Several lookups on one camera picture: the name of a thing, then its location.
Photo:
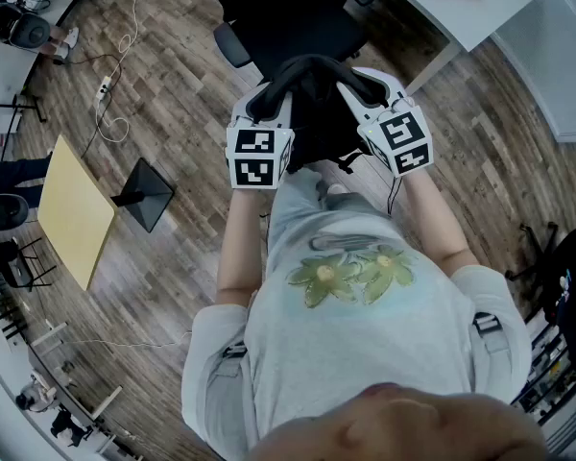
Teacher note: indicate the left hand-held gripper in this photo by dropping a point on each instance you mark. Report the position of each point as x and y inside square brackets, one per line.
[254, 159]

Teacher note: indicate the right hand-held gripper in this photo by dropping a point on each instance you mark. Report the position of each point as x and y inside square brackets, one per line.
[403, 137]

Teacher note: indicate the black office chair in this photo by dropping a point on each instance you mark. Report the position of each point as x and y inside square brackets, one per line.
[297, 22]

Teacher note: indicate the person's right forearm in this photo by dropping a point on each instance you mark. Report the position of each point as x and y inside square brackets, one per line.
[432, 219]

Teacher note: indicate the person's left forearm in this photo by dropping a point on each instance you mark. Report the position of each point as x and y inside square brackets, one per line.
[237, 238]

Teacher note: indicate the black swivel chair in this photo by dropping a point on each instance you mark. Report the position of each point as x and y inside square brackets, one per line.
[5, 211]

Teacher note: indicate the person's light trousers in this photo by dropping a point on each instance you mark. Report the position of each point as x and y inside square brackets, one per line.
[297, 195]

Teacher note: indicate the large white desk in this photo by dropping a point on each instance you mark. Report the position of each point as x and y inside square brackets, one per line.
[465, 12]

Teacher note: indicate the black table base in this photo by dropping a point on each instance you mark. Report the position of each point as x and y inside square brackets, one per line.
[146, 195]

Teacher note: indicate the yellow square table top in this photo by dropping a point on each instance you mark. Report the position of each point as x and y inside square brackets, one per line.
[74, 214]

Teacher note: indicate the person's white flower-print t-shirt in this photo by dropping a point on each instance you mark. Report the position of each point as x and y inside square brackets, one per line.
[355, 344]

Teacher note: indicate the white desk with black edge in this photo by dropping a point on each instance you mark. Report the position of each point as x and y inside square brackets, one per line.
[5, 67]

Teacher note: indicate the storage shelf with items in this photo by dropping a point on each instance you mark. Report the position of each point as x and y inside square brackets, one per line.
[557, 368]

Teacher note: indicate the person's face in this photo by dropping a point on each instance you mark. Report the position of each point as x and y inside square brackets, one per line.
[403, 430]

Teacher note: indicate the long white desk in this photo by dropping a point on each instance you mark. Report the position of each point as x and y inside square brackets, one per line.
[0, 368]

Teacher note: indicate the black folding chair frame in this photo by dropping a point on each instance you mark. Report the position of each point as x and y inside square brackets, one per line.
[19, 269]

